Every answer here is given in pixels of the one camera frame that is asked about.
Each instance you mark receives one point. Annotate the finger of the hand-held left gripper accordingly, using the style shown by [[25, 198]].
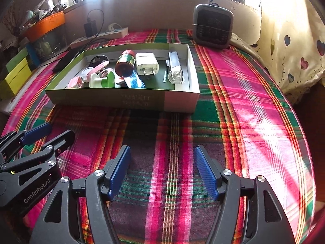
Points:
[[63, 138], [33, 133]]

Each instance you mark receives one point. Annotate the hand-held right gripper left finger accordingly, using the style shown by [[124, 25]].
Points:
[[119, 170]]

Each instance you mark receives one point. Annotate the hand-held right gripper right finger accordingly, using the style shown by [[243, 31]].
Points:
[[205, 170]]

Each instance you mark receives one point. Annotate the small pink white case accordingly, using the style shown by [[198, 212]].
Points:
[[75, 82]]

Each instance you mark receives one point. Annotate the green white cardboard box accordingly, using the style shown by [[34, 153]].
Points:
[[114, 100]]

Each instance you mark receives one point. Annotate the white round cap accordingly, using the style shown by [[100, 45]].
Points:
[[86, 73]]

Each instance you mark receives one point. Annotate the green round lid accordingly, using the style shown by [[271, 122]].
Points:
[[110, 78]]

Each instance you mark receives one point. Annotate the pink hinged case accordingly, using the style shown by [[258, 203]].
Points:
[[97, 68]]

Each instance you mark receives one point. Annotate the black oval key fob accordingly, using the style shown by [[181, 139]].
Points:
[[97, 59]]

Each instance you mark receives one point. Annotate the black lighter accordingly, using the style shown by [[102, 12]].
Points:
[[133, 80]]

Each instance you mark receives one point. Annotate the red jar green label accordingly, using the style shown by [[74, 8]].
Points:
[[125, 62]]

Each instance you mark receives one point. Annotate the silver black rectangular device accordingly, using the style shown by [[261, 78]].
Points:
[[175, 68]]

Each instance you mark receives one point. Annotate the white charger plug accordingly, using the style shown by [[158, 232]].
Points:
[[146, 62]]

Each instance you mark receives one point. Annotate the lime yellow box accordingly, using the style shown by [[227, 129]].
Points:
[[16, 77]]

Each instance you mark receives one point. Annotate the plaid blanket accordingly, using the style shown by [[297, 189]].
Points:
[[241, 106]]

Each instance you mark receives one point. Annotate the blue box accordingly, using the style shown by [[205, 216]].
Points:
[[33, 54]]

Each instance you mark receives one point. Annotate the black phone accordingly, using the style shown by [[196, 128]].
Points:
[[67, 59]]

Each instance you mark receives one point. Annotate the glass tank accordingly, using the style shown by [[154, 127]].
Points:
[[50, 44]]

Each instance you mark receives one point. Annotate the beige power strip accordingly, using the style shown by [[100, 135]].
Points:
[[81, 42]]

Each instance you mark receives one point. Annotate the orange planter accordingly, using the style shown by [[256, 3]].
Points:
[[44, 26]]

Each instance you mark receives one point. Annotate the white power strip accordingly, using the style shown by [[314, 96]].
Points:
[[115, 33]]

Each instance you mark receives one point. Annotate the dark portable heater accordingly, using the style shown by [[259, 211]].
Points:
[[213, 26]]

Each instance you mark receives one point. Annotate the heart print curtain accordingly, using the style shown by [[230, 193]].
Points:
[[292, 43]]

